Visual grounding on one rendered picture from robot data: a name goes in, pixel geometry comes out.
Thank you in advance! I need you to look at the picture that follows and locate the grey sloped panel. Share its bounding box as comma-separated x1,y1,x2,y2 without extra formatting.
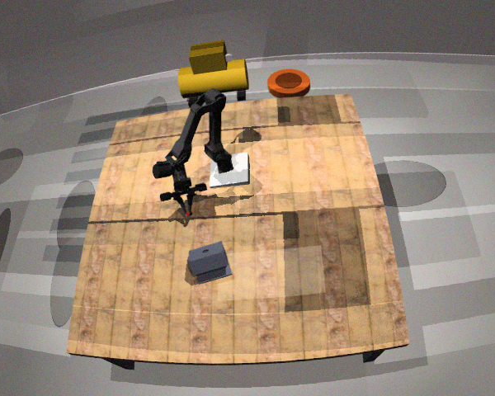
188,241,233,284

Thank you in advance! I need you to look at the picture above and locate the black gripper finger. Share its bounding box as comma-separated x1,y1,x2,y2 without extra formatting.
186,193,196,213
173,197,186,214

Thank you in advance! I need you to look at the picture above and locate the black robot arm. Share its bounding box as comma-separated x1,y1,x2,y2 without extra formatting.
153,88,233,193

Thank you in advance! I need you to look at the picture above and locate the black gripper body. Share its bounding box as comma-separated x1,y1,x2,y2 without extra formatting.
160,173,207,201

